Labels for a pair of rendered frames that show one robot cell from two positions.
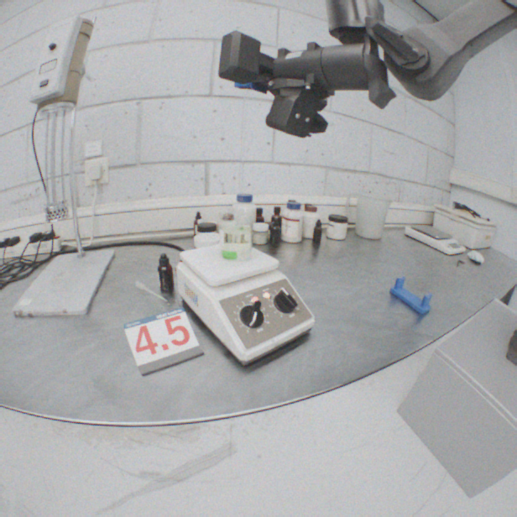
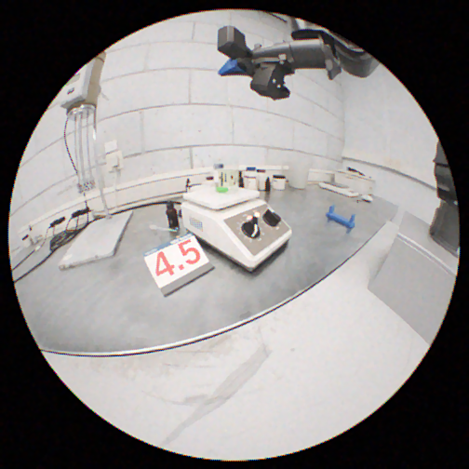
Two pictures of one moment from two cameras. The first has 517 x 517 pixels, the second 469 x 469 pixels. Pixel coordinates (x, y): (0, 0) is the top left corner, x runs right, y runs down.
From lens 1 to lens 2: 11 cm
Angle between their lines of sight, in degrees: 8
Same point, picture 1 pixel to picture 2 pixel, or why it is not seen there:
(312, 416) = (318, 302)
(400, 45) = not seen: outside the picture
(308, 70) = (280, 53)
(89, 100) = (105, 113)
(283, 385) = (287, 282)
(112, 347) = (135, 276)
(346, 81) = (308, 60)
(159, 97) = (154, 107)
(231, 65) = (229, 41)
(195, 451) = (234, 362)
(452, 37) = not seen: outside the picture
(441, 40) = not seen: outside the picture
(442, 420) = (407, 288)
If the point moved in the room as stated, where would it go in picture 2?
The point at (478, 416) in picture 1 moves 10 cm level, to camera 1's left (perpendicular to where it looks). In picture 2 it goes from (434, 279) to (413, 310)
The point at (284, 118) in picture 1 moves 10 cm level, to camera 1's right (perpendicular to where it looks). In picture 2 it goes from (265, 80) to (322, 96)
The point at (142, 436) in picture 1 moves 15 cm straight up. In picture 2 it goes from (176, 359) to (72, 214)
